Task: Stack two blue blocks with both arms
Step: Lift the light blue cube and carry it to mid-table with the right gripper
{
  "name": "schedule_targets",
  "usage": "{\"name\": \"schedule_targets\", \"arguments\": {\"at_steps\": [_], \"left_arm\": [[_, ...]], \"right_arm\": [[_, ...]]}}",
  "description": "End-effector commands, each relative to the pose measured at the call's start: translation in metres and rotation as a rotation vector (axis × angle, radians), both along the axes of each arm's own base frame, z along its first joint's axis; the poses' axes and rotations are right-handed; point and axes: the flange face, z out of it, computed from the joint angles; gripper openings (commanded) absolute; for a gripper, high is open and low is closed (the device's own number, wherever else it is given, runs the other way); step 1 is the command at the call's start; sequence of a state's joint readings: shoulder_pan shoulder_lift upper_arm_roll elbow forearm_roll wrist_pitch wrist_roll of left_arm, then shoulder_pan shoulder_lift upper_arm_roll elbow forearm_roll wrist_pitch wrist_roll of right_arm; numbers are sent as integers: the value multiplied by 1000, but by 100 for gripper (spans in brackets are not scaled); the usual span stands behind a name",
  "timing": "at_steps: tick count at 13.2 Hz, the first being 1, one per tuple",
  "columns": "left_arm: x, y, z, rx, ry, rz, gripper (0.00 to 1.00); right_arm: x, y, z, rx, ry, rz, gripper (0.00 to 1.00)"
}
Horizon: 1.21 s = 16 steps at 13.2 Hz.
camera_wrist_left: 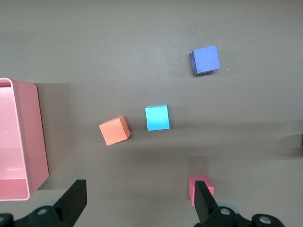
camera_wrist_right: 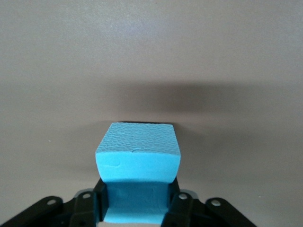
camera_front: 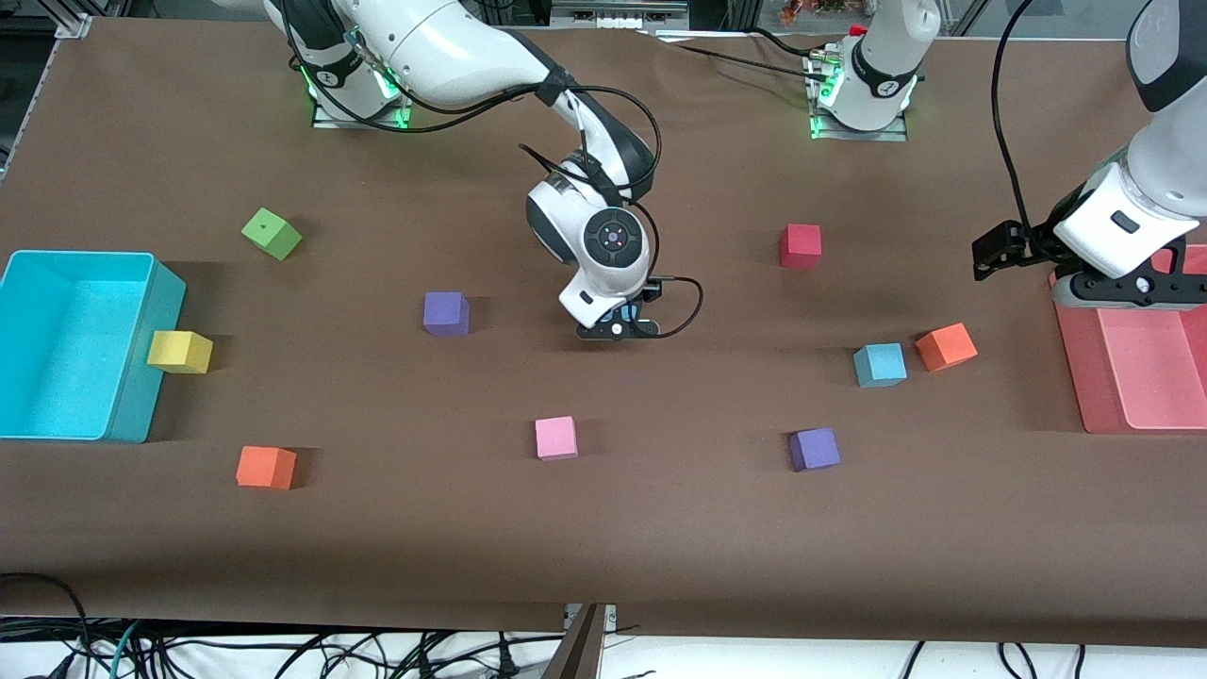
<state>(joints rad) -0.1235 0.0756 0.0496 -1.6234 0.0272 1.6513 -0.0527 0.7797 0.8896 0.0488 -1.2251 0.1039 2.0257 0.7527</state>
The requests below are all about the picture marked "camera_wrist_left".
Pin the purple foam block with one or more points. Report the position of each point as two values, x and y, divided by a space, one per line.
205 60

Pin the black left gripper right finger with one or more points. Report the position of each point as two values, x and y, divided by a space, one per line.
204 205

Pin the pink plastic bin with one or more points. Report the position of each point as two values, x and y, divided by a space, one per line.
14 142

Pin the light blue foam block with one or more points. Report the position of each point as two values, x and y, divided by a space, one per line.
157 117

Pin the red foam block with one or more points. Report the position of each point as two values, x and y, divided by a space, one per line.
209 186

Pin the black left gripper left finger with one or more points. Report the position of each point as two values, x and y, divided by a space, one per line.
71 203

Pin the brown table cover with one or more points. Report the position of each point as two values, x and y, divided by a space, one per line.
142 59

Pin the orange foam block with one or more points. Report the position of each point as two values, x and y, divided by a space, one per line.
114 131

